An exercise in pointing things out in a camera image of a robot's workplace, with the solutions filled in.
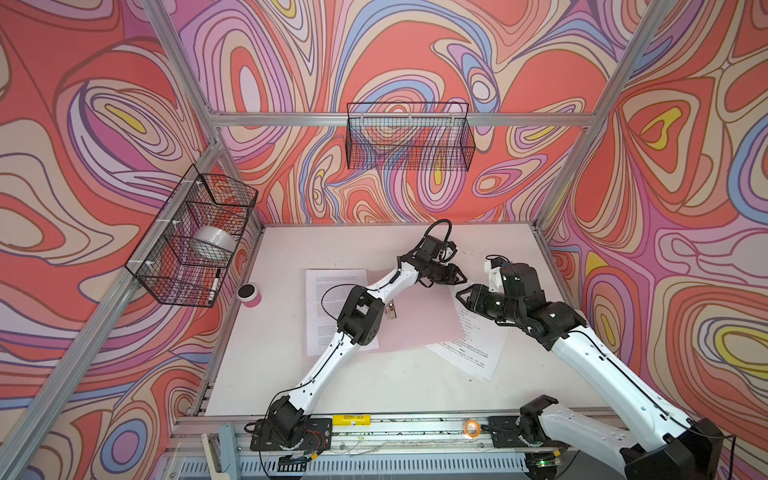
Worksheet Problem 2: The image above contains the black wire basket left wall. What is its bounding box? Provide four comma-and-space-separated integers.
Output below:
125, 166, 258, 308

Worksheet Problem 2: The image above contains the black wire basket back wall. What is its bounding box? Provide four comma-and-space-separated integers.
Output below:
345, 100, 476, 172

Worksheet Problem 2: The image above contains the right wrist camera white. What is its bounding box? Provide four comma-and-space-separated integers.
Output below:
484, 257, 505, 294

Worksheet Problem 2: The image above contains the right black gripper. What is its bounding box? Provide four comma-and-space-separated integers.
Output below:
455, 283, 524, 324

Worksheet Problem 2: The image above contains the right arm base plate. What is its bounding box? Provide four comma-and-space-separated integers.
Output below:
481, 415, 570, 451

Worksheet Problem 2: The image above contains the metal folder clip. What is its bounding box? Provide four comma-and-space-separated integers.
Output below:
384, 301, 397, 320

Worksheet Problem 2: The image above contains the white tape roll in basket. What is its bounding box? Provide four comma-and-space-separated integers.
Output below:
191, 225, 236, 264

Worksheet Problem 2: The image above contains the pink folder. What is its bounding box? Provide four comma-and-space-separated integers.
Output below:
361, 283, 463, 353

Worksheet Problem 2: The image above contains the black marker in basket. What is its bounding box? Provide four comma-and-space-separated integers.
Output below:
207, 268, 221, 306

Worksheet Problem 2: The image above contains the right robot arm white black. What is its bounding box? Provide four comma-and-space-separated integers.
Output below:
456, 256, 725, 479

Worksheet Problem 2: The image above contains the yellow label block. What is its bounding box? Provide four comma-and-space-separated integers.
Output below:
332, 414, 371, 426

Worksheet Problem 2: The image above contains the black wire basket wall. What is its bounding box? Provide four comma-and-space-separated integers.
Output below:
125, 166, 258, 308
345, 100, 476, 172

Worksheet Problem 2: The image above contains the printed paper sheet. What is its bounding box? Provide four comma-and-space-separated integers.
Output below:
427, 299, 508, 381
305, 269, 368, 358

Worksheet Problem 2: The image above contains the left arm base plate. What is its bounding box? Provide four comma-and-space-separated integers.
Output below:
244, 417, 333, 454

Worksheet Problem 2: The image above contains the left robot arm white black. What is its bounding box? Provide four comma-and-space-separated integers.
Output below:
259, 219, 467, 450

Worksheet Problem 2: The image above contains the pink cup with black lid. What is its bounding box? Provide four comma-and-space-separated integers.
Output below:
237, 283, 262, 308

